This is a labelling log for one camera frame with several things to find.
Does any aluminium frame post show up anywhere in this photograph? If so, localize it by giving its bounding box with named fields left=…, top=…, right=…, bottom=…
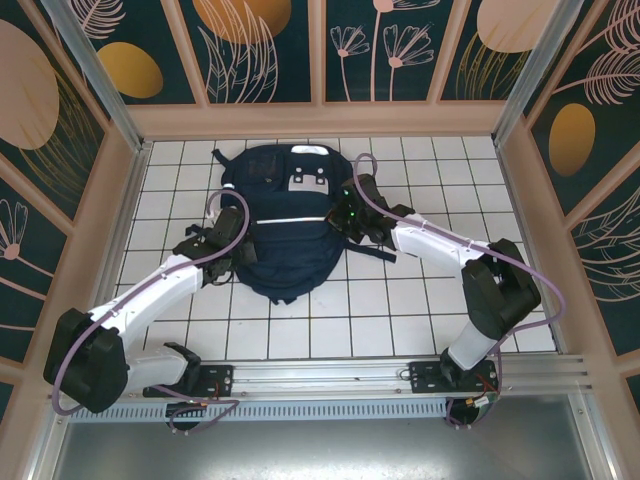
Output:
left=492, top=0, right=599, bottom=147
left=39, top=0, right=152, bottom=152

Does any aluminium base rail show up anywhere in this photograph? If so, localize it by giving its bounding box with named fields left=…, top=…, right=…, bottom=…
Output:
left=134, top=353, right=595, bottom=402

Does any grey metal sheet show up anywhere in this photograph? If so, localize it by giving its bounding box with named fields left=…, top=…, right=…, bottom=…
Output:
left=52, top=418, right=594, bottom=480

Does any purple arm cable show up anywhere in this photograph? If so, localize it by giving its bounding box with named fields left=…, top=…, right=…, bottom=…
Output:
left=352, top=153, right=567, bottom=431
left=52, top=189, right=251, bottom=436

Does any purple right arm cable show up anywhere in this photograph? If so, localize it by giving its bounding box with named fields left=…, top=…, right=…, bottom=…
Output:
left=352, top=153, right=567, bottom=431

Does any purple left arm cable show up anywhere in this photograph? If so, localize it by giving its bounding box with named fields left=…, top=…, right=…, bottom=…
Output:
left=52, top=189, right=251, bottom=436

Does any navy blue backpack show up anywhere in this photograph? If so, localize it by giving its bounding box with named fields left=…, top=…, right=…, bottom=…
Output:
left=184, top=143, right=416, bottom=305

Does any slotted grey cable duct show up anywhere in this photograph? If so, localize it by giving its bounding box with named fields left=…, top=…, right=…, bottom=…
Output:
left=67, top=399, right=450, bottom=422

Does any small green circuit board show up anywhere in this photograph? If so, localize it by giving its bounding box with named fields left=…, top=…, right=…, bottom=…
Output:
left=467, top=394, right=501, bottom=416

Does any aluminium side frame bar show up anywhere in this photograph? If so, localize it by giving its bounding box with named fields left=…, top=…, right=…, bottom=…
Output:
left=567, top=394, right=614, bottom=480
left=29, top=394, right=71, bottom=480

